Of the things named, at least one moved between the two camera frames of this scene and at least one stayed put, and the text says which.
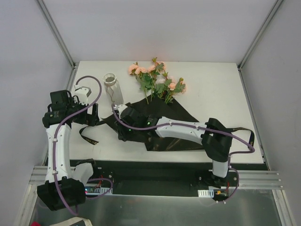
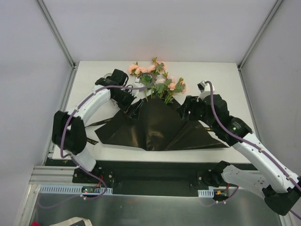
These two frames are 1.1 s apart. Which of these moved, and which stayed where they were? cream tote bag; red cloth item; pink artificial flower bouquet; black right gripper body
Moved: black right gripper body
Stayed: red cloth item; cream tote bag; pink artificial flower bouquet
